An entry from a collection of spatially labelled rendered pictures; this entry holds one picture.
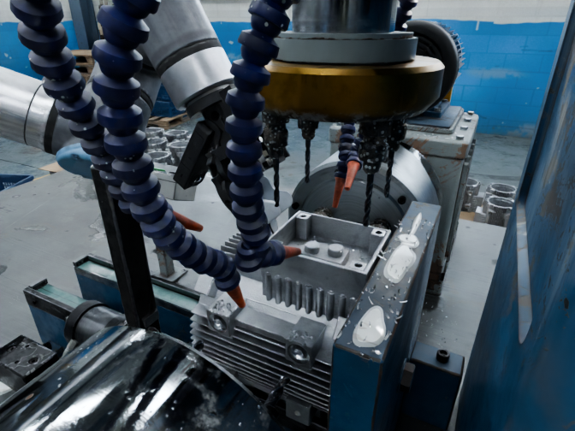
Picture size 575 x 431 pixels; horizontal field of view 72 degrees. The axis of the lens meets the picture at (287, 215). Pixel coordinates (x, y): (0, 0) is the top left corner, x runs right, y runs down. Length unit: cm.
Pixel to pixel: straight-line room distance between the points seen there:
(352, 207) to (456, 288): 44
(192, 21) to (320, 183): 31
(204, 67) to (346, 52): 23
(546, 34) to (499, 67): 56
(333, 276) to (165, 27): 34
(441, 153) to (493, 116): 511
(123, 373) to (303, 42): 27
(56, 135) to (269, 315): 34
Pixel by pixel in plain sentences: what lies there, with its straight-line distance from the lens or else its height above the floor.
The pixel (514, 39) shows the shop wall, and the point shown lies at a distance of 583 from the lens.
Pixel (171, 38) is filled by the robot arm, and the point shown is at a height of 135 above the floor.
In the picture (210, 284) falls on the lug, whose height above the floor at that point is 109.
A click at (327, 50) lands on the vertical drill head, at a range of 32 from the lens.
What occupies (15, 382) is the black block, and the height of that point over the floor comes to 83.
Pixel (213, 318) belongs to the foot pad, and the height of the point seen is 106.
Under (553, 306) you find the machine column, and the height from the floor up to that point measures 124.
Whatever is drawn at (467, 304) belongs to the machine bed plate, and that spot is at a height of 80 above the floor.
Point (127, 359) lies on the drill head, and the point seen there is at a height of 116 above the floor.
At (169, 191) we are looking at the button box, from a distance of 85.
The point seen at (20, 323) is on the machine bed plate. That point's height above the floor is 80.
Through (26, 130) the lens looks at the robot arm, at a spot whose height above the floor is 124.
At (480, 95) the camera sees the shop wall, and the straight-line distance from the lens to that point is 589.
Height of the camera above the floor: 137
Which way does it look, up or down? 27 degrees down
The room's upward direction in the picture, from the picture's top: straight up
